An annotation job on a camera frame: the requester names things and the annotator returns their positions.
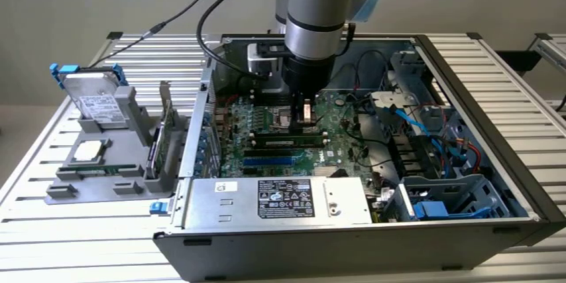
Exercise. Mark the silver chipset heat sink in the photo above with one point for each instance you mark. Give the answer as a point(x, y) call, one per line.
point(328, 172)

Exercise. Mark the open black PC case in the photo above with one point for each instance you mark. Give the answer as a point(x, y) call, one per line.
point(354, 250)

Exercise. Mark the CPU socket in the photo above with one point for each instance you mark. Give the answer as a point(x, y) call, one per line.
point(277, 119)

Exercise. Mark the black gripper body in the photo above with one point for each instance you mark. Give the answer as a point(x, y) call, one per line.
point(307, 74)

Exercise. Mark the blue expansion slot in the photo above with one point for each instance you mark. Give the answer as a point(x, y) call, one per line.
point(269, 161)

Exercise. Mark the grey metal disk bay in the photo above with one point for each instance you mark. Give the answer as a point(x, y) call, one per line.
point(476, 197)

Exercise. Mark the grey parts rack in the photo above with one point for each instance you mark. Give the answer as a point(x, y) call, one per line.
point(115, 193)

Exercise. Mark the blue disk carrier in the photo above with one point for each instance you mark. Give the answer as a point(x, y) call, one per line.
point(71, 69)

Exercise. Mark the blue case latch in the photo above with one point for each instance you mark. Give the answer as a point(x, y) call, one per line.
point(159, 207)

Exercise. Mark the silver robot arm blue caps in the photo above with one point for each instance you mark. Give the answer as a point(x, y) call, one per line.
point(315, 4)

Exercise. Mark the green graphics card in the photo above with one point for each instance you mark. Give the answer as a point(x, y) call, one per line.
point(163, 130)

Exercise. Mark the grey metal drive cage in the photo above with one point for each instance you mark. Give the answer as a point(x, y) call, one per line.
point(406, 71)

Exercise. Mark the silver CPU chip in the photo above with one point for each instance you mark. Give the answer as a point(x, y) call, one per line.
point(89, 150)

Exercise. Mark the green motherboard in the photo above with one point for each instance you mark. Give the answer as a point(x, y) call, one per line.
point(344, 137)

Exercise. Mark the green RAM stick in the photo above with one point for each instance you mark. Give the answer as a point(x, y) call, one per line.
point(287, 141)
point(103, 169)

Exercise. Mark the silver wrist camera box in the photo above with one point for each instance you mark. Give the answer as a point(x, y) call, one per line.
point(264, 64)

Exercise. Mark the silver hard disk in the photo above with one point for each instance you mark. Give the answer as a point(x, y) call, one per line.
point(91, 94)

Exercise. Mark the silver power supply unit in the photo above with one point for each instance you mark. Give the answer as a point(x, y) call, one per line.
point(273, 201)

